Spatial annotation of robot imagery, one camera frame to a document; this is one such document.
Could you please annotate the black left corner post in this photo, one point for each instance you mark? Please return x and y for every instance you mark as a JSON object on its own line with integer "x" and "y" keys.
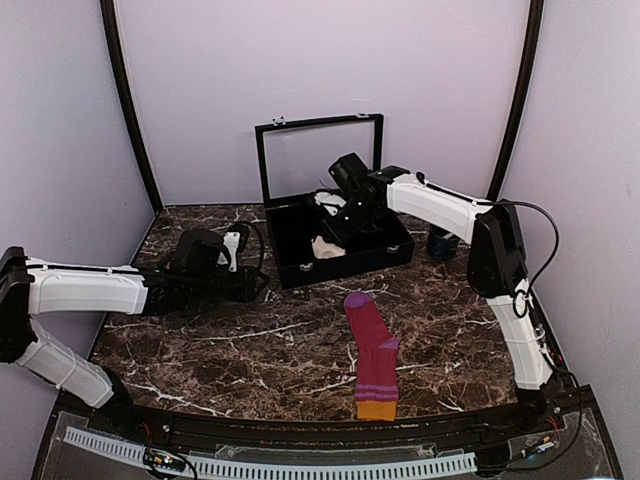
{"x": 126, "y": 101}

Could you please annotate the black corner post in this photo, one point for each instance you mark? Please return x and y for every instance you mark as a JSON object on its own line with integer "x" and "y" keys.
{"x": 126, "y": 101}
{"x": 517, "y": 108}

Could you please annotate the black right corner post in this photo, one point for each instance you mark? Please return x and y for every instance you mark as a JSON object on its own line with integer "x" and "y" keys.
{"x": 517, "y": 108}

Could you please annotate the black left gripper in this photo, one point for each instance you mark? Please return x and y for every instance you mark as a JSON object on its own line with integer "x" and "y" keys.
{"x": 245, "y": 291}

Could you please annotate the brown and white sock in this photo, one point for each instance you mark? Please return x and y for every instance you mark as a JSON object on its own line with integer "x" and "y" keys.
{"x": 323, "y": 250}

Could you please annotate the maroon purple orange sock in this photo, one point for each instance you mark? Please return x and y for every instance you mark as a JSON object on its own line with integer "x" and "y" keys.
{"x": 376, "y": 390}

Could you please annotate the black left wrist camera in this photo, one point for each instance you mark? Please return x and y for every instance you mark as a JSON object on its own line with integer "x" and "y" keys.
{"x": 197, "y": 253}

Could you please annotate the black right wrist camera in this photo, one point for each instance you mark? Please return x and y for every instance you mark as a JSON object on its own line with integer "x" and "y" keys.
{"x": 349, "y": 172}

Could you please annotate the white slotted cable duct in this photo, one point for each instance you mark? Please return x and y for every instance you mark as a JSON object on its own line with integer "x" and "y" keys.
{"x": 239, "y": 462}

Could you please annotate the dark blue mug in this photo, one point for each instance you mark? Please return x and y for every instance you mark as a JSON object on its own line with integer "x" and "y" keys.
{"x": 441, "y": 244}

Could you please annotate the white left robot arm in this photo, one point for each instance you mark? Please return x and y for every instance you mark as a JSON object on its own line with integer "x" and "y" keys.
{"x": 31, "y": 287}

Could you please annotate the black front table rail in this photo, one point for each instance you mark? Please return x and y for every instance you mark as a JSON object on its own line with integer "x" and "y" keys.
{"x": 182, "y": 425}

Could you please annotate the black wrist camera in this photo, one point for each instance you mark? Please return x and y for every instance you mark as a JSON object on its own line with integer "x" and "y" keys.
{"x": 349, "y": 172}
{"x": 197, "y": 253}

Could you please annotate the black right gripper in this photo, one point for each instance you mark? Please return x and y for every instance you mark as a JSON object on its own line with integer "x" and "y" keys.
{"x": 339, "y": 235}

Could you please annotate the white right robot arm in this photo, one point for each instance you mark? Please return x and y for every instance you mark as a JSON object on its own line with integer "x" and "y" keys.
{"x": 496, "y": 268}

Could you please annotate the black display box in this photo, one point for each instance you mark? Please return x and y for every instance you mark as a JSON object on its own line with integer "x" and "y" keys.
{"x": 294, "y": 158}

